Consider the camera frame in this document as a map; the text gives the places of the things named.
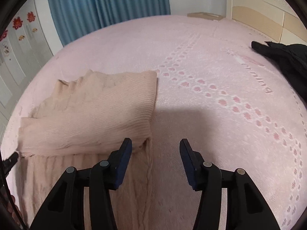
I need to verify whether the blue curtain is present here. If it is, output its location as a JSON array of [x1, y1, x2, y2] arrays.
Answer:
[[48, 0, 171, 46]]

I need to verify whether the black jacket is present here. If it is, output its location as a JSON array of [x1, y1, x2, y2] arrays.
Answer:
[[251, 41, 306, 100]]

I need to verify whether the white wardrobe with flower stickers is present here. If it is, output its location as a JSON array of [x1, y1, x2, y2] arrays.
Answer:
[[1, 0, 63, 135]]

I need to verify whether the beige bedside table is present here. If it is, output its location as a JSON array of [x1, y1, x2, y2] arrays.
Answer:
[[187, 12, 224, 21]]

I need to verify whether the left hand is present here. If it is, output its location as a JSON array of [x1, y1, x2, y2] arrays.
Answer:
[[1, 191, 21, 229]]

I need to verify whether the beige knitted sweater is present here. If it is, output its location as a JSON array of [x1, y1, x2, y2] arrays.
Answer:
[[18, 71, 157, 229]]

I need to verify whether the cream and tan headboard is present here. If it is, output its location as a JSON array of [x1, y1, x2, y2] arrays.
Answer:
[[226, 0, 306, 45]]

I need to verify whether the pink bed cover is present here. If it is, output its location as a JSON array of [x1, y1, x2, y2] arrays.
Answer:
[[1, 16, 306, 229]]

